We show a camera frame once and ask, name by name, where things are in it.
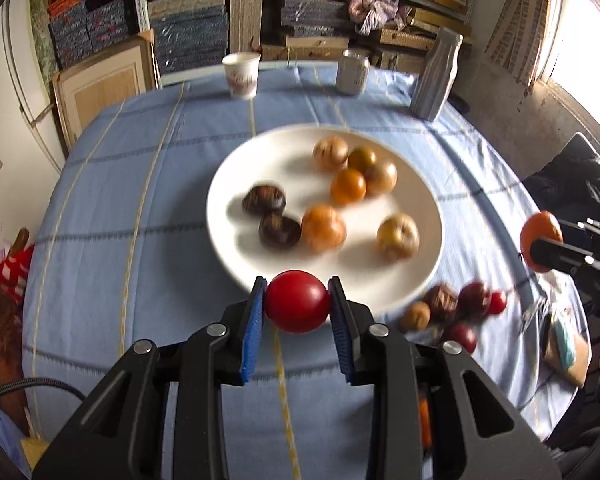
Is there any light blue soft item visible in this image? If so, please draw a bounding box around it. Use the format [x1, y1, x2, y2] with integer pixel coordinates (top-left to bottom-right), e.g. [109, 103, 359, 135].
[550, 322, 577, 367]

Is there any black jacket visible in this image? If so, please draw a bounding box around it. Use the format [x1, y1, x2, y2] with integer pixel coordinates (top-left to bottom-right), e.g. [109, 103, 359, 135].
[522, 132, 600, 221]

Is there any tan speckled pear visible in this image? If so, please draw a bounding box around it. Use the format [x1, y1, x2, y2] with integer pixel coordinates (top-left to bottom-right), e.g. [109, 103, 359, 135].
[364, 160, 398, 197]
[313, 136, 350, 171]

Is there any smooth yellow-orange citrus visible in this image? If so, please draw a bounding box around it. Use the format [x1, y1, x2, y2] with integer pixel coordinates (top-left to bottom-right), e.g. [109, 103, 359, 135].
[330, 168, 367, 206]
[347, 145, 378, 173]

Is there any red white patterned cloth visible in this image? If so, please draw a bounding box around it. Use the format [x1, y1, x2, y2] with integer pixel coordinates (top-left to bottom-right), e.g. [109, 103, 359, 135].
[0, 244, 36, 306]

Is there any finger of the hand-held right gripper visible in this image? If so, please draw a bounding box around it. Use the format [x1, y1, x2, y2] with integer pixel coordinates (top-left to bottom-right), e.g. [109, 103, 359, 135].
[560, 217, 600, 251]
[529, 236, 600, 295]

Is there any silver metal bottle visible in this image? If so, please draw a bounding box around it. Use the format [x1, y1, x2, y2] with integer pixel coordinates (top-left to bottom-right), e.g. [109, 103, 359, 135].
[411, 27, 463, 122]

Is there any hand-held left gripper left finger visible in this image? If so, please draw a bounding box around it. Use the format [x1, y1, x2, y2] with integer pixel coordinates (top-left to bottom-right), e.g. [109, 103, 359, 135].
[32, 276, 269, 480]

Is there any yellow plastic object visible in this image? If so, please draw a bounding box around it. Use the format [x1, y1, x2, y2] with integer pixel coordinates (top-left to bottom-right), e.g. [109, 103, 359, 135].
[21, 437, 49, 473]

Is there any spotted yellow-orange fruit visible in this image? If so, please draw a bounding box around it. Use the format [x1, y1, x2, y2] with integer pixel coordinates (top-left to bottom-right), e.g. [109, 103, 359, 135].
[376, 213, 421, 261]

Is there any white ceramic plate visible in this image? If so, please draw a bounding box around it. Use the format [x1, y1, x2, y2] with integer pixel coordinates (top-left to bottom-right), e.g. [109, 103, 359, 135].
[206, 124, 445, 307]

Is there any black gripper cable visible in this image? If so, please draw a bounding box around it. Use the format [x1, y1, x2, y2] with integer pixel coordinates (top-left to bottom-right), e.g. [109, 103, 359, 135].
[0, 379, 88, 405]

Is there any small tan round fruit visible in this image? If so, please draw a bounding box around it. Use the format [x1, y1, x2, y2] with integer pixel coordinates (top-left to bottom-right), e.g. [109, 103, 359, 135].
[400, 301, 432, 333]

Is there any blue checked tablecloth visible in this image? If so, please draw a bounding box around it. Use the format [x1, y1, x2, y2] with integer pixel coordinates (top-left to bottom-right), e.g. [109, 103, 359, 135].
[22, 60, 588, 480]

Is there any green marbled board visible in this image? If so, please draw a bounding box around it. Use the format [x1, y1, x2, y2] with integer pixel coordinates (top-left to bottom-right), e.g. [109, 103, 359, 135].
[29, 0, 61, 71]

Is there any dark water chestnut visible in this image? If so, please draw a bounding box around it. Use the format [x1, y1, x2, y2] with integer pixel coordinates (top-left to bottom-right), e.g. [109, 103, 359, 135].
[422, 284, 460, 322]
[242, 185, 287, 216]
[258, 212, 302, 249]

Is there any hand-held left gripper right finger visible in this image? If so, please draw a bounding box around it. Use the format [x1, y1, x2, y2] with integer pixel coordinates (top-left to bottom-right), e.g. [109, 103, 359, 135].
[328, 276, 563, 480]

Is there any pink cloth bundle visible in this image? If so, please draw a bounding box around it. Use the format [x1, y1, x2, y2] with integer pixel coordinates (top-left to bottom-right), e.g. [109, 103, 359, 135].
[347, 0, 406, 36]

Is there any purple cloth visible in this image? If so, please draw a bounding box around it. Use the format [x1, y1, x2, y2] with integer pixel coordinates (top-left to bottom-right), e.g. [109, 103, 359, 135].
[0, 402, 28, 461]

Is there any orange tangerine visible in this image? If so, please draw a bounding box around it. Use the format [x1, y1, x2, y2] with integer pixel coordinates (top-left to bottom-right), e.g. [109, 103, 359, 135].
[520, 211, 564, 273]
[300, 204, 347, 254]

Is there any bright window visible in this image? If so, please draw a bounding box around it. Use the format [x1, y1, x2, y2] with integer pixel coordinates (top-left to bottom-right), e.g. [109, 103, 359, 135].
[535, 0, 600, 133]

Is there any white drink can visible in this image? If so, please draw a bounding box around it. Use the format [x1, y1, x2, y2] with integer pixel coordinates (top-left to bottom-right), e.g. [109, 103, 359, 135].
[336, 50, 371, 96]

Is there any wooden picture frame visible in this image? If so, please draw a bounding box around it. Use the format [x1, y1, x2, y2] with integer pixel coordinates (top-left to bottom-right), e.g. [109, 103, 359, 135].
[52, 30, 160, 150]

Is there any white paper cup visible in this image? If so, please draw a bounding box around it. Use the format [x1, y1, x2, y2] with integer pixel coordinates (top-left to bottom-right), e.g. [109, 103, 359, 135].
[222, 52, 262, 100]

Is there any dark red plum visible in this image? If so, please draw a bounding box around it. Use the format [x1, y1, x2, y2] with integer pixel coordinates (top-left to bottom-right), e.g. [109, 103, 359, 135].
[440, 322, 479, 356]
[457, 281, 492, 320]

